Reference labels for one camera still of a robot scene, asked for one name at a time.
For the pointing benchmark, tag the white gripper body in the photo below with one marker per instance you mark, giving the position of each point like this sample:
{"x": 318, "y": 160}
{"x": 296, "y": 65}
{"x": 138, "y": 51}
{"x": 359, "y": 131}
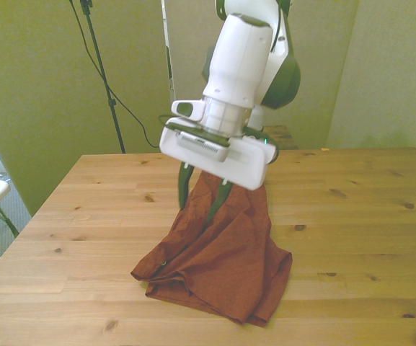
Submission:
{"x": 247, "y": 162}

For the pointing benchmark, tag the small wooden pedestal table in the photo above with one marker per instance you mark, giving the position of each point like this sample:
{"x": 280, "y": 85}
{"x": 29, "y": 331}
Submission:
{"x": 283, "y": 138}

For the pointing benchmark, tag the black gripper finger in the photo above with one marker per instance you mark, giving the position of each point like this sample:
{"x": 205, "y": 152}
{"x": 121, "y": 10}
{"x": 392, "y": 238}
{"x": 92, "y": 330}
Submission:
{"x": 222, "y": 198}
{"x": 184, "y": 184}

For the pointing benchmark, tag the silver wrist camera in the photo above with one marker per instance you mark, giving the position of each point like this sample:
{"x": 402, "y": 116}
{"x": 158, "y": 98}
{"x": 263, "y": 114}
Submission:
{"x": 204, "y": 147}

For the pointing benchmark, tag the rust red shorts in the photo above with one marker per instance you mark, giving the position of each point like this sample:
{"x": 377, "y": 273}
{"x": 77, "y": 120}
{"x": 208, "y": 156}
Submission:
{"x": 222, "y": 270}

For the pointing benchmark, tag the black tripod pole stand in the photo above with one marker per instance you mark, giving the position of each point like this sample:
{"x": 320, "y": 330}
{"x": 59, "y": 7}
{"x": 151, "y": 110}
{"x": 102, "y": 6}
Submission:
{"x": 102, "y": 68}

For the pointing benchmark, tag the white vertical post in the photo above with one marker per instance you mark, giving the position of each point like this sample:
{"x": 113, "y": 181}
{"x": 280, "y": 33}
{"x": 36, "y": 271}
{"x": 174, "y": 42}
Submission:
{"x": 165, "y": 21}

